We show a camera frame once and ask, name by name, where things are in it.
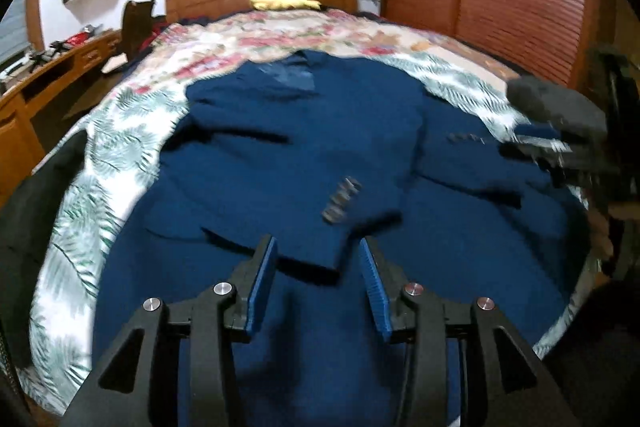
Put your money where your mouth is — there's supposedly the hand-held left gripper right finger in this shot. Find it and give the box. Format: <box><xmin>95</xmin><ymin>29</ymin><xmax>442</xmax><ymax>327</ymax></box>
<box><xmin>359</xmin><ymin>237</ymin><xmax>581</xmax><ymax>427</ymax></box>

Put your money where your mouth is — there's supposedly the dark grey folded garment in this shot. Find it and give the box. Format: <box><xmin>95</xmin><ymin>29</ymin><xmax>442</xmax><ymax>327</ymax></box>
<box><xmin>507</xmin><ymin>76</ymin><xmax>608</xmax><ymax>142</ymax></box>

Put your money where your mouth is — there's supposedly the black garment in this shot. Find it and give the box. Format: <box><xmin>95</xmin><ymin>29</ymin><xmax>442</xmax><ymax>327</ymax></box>
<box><xmin>0</xmin><ymin>129</ymin><xmax>91</xmax><ymax>373</ymax></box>

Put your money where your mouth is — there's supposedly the black tripod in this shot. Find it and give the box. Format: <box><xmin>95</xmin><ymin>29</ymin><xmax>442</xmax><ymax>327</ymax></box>
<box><xmin>29</xmin><ymin>39</ymin><xmax>70</xmax><ymax>66</ymax></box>

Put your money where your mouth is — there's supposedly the wooden window frame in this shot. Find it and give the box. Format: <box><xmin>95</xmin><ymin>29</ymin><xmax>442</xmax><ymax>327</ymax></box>
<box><xmin>22</xmin><ymin>0</ymin><xmax>46</xmax><ymax>52</ymax></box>

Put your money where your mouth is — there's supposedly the grey window blind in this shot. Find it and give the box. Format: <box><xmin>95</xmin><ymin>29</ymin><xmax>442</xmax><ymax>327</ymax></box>
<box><xmin>0</xmin><ymin>0</ymin><xmax>31</xmax><ymax>68</ymax></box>

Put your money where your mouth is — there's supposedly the navy blue suit jacket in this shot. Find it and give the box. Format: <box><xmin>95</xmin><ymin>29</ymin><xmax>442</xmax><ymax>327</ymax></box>
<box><xmin>92</xmin><ymin>49</ymin><xmax>591</xmax><ymax>427</ymax></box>

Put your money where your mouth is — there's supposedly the dark wooden chair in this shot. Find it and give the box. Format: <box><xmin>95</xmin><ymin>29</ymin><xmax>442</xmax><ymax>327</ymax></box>
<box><xmin>121</xmin><ymin>0</ymin><xmax>157</xmax><ymax>60</ymax></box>

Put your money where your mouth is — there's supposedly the person's right hand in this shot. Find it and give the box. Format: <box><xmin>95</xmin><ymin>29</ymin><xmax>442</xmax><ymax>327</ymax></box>
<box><xmin>585</xmin><ymin>202</ymin><xmax>617</xmax><ymax>278</ymax></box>

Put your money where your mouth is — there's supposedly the floral blanket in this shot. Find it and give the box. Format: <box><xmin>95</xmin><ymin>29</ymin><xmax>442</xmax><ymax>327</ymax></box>
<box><xmin>115</xmin><ymin>9</ymin><xmax>501</xmax><ymax>98</ymax></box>

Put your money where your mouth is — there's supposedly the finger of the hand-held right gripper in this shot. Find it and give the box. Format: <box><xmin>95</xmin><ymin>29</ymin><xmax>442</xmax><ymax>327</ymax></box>
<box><xmin>500</xmin><ymin>141</ymin><xmax>576</xmax><ymax>168</ymax></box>
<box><xmin>515</xmin><ymin>122</ymin><xmax>576</xmax><ymax>144</ymax></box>

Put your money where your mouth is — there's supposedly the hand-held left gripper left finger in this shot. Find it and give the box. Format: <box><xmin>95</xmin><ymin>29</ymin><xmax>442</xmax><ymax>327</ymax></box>
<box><xmin>65</xmin><ymin>234</ymin><xmax>279</xmax><ymax>427</ymax></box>

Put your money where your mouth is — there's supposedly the wooden desk cabinet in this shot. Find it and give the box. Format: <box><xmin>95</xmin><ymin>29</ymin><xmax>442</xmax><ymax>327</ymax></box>
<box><xmin>0</xmin><ymin>29</ymin><xmax>121</xmax><ymax>192</ymax></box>

